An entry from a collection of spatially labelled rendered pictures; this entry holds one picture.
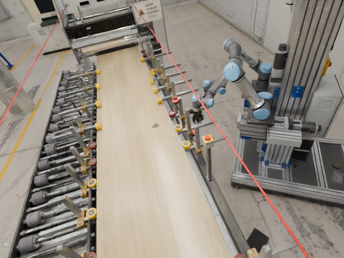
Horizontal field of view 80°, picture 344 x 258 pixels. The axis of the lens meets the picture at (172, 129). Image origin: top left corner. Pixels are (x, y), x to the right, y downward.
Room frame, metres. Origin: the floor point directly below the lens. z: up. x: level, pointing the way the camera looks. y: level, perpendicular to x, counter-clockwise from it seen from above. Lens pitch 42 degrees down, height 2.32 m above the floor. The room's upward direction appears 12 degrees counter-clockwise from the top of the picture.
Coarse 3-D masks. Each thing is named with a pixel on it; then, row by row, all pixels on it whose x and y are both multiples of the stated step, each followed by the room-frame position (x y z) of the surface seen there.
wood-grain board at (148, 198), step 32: (128, 64) 3.30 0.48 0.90; (128, 96) 2.34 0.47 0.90; (160, 96) 2.19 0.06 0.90; (128, 128) 1.70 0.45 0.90; (160, 128) 1.59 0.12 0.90; (128, 160) 1.25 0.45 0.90; (160, 160) 1.18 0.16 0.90; (128, 192) 0.92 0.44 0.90; (160, 192) 0.86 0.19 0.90; (192, 192) 0.81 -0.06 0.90; (128, 224) 0.67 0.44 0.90; (160, 224) 0.62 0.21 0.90; (192, 224) 0.58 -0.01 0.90; (128, 256) 0.46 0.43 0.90; (160, 256) 0.43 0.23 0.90; (192, 256) 0.39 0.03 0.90; (224, 256) 0.36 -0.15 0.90
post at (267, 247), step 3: (264, 246) 0.30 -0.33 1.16; (267, 246) 0.30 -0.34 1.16; (270, 246) 0.30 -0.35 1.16; (261, 249) 0.30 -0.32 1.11; (264, 249) 0.29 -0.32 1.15; (267, 249) 0.28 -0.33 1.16; (270, 249) 0.28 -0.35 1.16; (261, 252) 0.30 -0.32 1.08; (264, 252) 0.28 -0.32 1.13; (267, 252) 0.27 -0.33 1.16; (270, 252) 0.28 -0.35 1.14; (261, 255) 0.29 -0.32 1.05; (264, 255) 0.28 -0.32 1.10; (267, 255) 0.27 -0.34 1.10
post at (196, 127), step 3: (195, 126) 1.27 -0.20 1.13; (198, 126) 1.27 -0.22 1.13; (195, 129) 1.26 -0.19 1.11; (198, 129) 1.27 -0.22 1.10; (195, 132) 1.27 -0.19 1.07; (198, 132) 1.27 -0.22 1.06; (195, 135) 1.28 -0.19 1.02; (198, 135) 1.27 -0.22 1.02; (195, 138) 1.29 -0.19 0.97; (198, 138) 1.27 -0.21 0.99; (198, 141) 1.27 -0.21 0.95; (198, 144) 1.27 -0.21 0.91; (198, 147) 1.27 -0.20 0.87; (198, 156) 1.26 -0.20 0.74
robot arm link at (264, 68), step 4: (260, 64) 1.81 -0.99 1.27; (264, 64) 1.80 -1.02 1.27; (268, 64) 1.78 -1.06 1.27; (256, 68) 1.84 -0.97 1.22; (260, 68) 1.78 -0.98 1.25; (264, 68) 1.75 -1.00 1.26; (268, 68) 1.73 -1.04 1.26; (256, 72) 1.84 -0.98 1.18; (260, 72) 1.77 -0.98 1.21; (264, 72) 1.73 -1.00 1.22; (268, 72) 1.72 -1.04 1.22; (260, 76) 1.76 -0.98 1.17; (264, 76) 1.73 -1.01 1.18; (268, 76) 1.73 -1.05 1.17
